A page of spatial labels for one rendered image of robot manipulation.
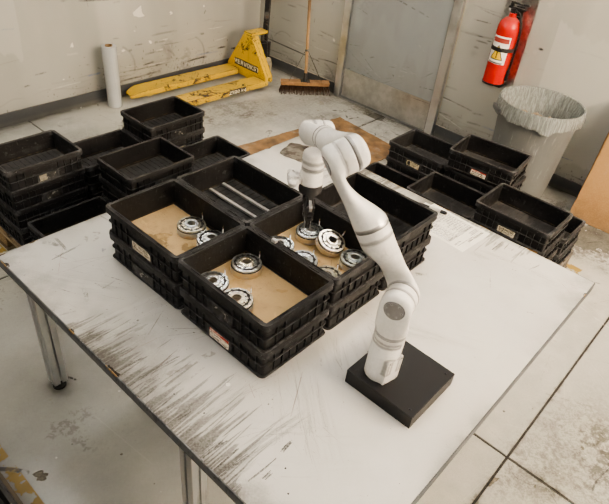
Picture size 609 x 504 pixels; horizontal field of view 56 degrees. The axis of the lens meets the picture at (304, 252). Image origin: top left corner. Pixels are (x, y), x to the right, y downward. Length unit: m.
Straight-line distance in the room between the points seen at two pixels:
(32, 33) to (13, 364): 2.70
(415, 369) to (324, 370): 0.28
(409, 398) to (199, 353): 0.65
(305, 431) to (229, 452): 0.22
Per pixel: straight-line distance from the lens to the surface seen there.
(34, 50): 4.88
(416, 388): 1.77
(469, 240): 2.52
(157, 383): 1.77
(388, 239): 1.47
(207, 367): 1.80
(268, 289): 1.86
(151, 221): 2.17
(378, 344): 1.65
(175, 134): 3.51
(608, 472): 2.86
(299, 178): 1.78
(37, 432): 2.63
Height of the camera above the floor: 2.05
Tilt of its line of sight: 37 degrees down
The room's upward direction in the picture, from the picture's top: 7 degrees clockwise
